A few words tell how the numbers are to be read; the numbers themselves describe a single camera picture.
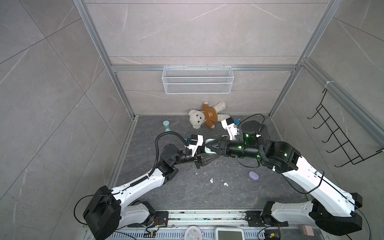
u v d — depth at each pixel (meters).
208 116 1.10
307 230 0.68
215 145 0.56
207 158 0.57
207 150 0.57
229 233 0.66
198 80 1.00
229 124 0.53
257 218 0.73
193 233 0.68
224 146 0.48
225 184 0.84
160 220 0.73
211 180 0.86
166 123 1.04
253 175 0.85
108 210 0.39
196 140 0.52
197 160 0.56
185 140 0.53
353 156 0.60
